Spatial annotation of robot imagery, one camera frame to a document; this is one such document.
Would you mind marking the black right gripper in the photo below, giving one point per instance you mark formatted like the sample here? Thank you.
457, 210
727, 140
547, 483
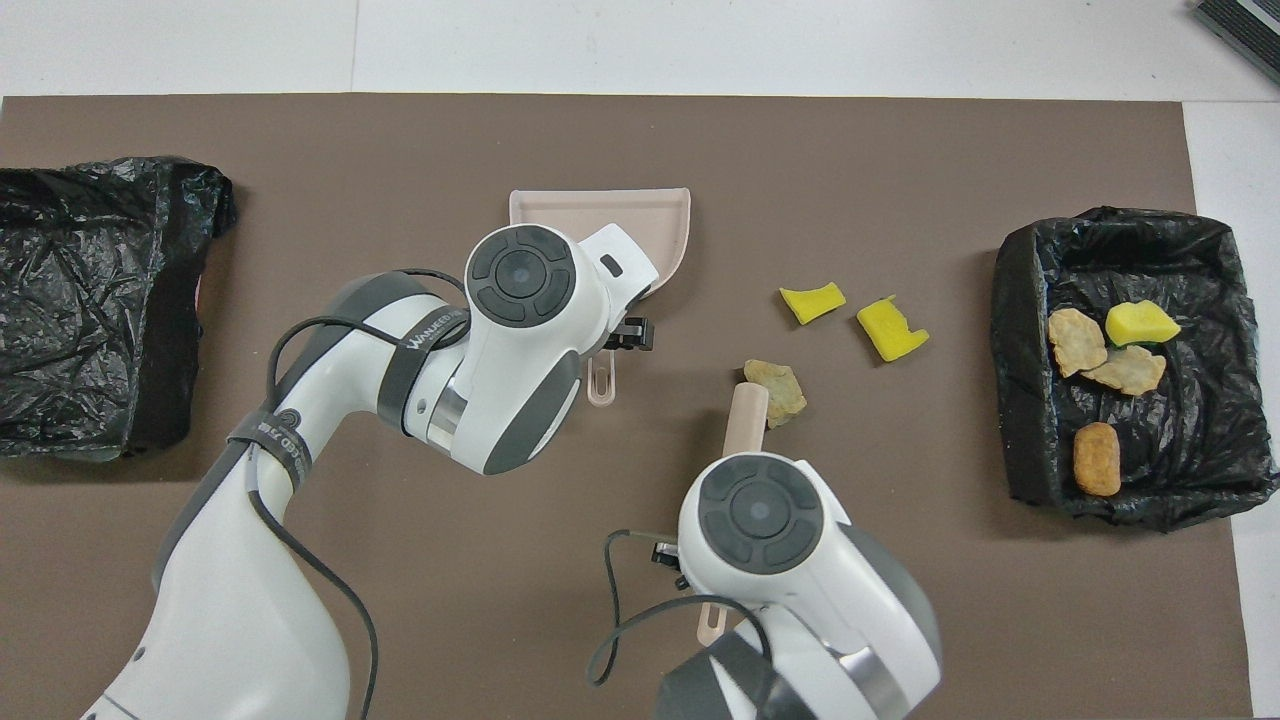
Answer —
670, 558

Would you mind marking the beige plastic dustpan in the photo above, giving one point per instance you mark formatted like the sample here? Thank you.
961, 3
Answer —
600, 212

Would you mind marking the beige hand brush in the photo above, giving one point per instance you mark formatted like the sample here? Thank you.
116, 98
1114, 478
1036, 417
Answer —
747, 420

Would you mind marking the yellow green sponge piece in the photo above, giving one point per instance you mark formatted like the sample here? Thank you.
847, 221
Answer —
812, 303

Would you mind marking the notched yellow sponge piece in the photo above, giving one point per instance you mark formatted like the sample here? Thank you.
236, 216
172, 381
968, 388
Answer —
890, 330

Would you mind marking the brown bread roll toy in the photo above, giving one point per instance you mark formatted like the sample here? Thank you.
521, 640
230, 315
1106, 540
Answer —
1097, 458

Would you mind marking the orange striped croissant toy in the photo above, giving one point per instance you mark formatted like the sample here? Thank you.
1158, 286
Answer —
1075, 340

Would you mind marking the rounded yellow sponge piece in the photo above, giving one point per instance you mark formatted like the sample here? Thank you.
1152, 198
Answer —
1140, 323

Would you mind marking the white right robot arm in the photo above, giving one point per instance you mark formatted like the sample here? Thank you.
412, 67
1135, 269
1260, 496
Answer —
860, 590

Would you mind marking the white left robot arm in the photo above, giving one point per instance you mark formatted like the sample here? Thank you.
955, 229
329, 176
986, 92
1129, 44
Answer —
230, 620

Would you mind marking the black bag lined bin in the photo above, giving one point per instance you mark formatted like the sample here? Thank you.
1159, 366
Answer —
1200, 460
80, 230

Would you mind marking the brown table mat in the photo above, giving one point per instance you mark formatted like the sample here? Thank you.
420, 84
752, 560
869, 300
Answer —
1000, 620

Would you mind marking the dark ribbed panel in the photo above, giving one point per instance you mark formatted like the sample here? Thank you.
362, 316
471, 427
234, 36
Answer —
1245, 25

